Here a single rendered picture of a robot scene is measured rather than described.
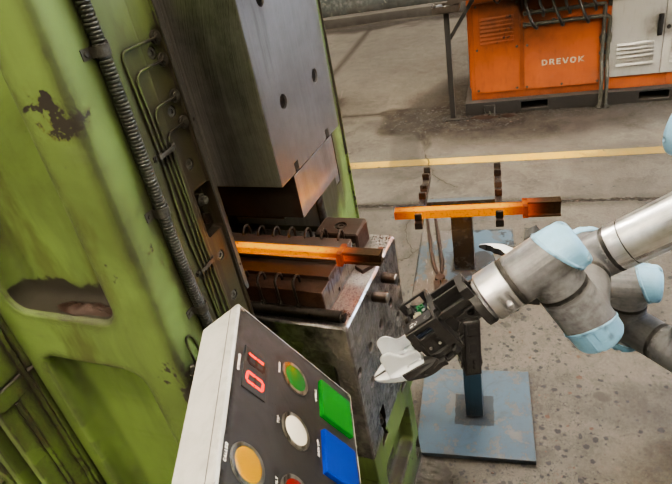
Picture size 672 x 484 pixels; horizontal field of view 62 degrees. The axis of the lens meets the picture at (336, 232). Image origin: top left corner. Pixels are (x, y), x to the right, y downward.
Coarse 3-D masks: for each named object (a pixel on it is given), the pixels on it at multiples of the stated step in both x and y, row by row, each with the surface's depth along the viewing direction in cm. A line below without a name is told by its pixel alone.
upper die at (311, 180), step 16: (320, 160) 118; (304, 176) 111; (320, 176) 118; (224, 192) 116; (240, 192) 114; (256, 192) 113; (272, 192) 111; (288, 192) 110; (304, 192) 112; (320, 192) 119; (224, 208) 118; (240, 208) 117; (256, 208) 115; (272, 208) 114; (288, 208) 112; (304, 208) 112
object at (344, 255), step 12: (264, 252) 137; (276, 252) 135; (288, 252) 134; (300, 252) 133; (312, 252) 131; (324, 252) 130; (336, 252) 130; (348, 252) 128; (360, 252) 127; (372, 252) 126; (360, 264) 128; (372, 264) 127
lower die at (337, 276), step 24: (240, 240) 146; (264, 240) 143; (288, 240) 141; (312, 240) 139; (336, 240) 137; (264, 264) 134; (288, 264) 132; (312, 264) 130; (336, 264) 129; (264, 288) 128; (288, 288) 126; (312, 288) 124; (336, 288) 129
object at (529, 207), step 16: (400, 208) 153; (416, 208) 151; (432, 208) 150; (448, 208) 148; (464, 208) 147; (480, 208) 146; (496, 208) 144; (512, 208) 143; (528, 208) 143; (544, 208) 142; (560, 208) 142
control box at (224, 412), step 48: (240, 336) 81; (192, 384) 78; (240, 384) 74; (288, 384) 83; (336, 384) 96; (192, 432) 69; (240, 432) 68; (336, 432) 86; (192, 480) 62; (240, 480) 62
